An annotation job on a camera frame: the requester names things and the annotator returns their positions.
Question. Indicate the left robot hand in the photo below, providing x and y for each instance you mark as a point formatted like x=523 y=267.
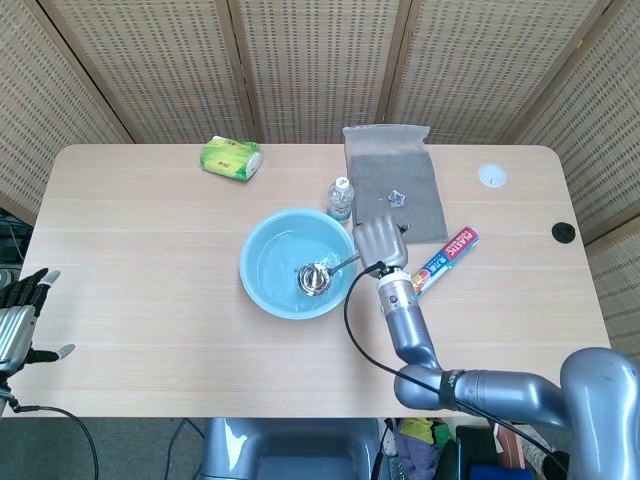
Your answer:
x=15 y=325

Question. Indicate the colourful cloth pile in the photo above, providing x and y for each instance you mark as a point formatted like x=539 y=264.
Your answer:
x=417 y=440

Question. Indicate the woven rattan folding screen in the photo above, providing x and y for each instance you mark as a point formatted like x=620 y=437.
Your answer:
x=320 y=65

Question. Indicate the small candy wrapper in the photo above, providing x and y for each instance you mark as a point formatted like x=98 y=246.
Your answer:
x=396 y=198

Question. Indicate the black round grommet hole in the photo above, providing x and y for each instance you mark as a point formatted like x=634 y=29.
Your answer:
x=563 y=233

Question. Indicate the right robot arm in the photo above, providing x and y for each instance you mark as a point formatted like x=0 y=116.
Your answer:
x=410 y=330

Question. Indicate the white round grommet cap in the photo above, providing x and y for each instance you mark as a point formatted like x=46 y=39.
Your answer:
x=493 y=175

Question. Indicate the blue plastic wrap roll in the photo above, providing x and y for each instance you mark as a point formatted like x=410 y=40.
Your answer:
x=455 y=252

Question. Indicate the grey cloth in plastic bag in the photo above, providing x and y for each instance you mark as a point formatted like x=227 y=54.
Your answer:
x=395 y=170

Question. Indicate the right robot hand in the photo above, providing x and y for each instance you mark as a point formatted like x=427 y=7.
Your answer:
x=380 y=242

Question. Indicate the clear water bottle white cap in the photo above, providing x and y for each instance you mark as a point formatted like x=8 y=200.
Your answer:
x=340 y=202

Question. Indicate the green tissue pack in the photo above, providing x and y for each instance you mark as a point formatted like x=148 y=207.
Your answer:
x=227 y=157

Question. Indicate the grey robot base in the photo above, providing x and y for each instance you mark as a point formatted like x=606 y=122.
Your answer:
x=295 y=450

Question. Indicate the light blue plastic basin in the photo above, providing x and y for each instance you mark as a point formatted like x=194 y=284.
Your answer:
x=275 y=265

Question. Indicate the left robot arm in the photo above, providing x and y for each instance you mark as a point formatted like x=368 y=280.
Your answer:
x=4 y=395

